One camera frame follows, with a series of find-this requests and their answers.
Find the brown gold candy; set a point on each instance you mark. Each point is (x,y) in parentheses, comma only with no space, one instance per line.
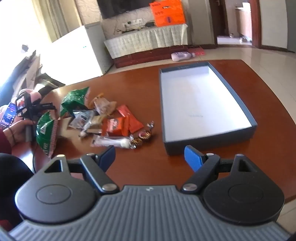
(144,135)
(135,142)

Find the white shoe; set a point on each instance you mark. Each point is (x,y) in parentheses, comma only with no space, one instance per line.
(244,39)

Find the wooden television cabinet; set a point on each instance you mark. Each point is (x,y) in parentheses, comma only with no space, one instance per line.
(148,56)

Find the beige snack packet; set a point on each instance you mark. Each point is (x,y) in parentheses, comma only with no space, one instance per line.
(94,122)

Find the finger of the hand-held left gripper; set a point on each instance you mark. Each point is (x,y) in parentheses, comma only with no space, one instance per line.
(47,106)

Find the white wall outlets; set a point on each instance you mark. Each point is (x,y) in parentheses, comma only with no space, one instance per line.
(132,21)

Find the green snack bag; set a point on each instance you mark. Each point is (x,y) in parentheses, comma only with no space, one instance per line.
(74,99)
(45,134)

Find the beige curtain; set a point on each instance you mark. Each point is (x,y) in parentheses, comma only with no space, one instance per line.
(55,20)

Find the dark chair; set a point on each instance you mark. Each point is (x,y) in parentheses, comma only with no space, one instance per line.
(49,81)

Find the person's left hand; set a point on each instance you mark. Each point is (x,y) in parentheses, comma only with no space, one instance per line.
(17,131)

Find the long orange snack packet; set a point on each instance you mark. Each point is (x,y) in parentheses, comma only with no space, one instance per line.
(130,118)

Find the long clear snack packet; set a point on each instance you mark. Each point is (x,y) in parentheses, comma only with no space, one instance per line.
(108,141)

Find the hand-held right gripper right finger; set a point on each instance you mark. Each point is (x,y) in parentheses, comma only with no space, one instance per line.
(193,157)

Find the square orange snack packet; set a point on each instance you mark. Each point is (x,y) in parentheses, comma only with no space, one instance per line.
(114,127)

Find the orange gift box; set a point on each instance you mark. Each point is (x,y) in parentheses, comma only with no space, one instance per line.
(167,12)

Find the pink floor mat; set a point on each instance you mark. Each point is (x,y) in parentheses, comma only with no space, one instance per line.
(196,51)

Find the black television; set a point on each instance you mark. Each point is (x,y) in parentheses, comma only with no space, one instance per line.
(120,8)

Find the brown nut snack packet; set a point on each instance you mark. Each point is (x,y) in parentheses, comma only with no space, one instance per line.
(104,104)

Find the pale cabinet cloth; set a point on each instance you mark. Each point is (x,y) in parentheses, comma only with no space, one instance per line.
(143,39)

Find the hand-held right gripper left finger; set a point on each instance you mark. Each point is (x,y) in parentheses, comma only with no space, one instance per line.
(108,156)

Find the white chest freezer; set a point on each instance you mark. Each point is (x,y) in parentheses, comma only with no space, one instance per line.
(74,55)

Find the person's left forearm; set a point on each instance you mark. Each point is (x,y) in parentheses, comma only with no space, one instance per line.
(4,143)

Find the purple detergent bottle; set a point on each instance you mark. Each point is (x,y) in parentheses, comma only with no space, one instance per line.
(182,56)

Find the black router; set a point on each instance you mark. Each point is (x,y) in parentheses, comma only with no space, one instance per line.
(150,23)

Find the grey cardboard box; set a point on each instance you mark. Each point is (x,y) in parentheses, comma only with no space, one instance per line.
(203,102)

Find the person's black-clothed leg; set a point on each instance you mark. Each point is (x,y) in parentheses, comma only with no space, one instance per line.
(11,185)

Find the small clear snack packet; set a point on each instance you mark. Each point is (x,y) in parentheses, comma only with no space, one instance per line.
(81,118)

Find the silver candy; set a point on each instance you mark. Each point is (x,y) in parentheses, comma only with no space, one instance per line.
(150,124)

